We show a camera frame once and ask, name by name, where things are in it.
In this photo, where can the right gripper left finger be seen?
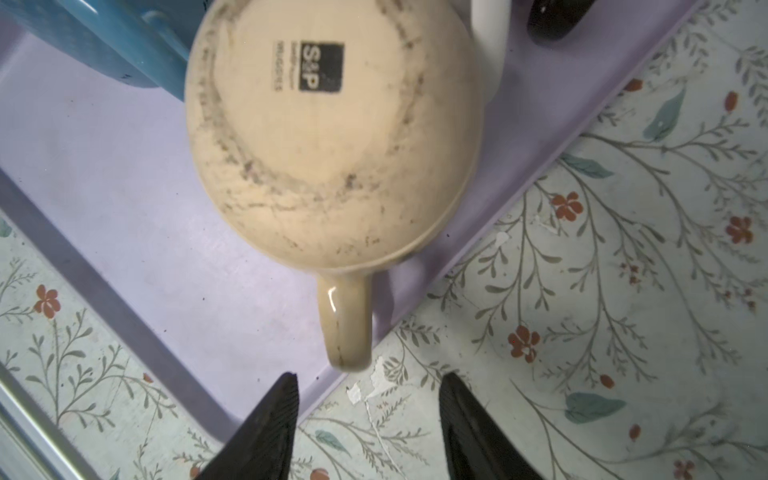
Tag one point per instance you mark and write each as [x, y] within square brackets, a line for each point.
[262, 447]

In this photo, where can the lavender tray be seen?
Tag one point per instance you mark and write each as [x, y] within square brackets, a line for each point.
[98, 176]

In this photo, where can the blue mug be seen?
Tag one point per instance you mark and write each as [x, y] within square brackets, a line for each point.
[144, 44]

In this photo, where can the red mug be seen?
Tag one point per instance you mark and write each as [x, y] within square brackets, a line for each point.
[552, 20]

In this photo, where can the white mug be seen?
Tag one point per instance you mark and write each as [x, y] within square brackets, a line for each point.
[488, 22]

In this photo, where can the beige speckled mug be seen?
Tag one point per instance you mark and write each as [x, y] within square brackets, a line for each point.
[336, 137]

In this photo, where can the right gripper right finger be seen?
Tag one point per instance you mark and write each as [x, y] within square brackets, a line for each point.
[475, 446]

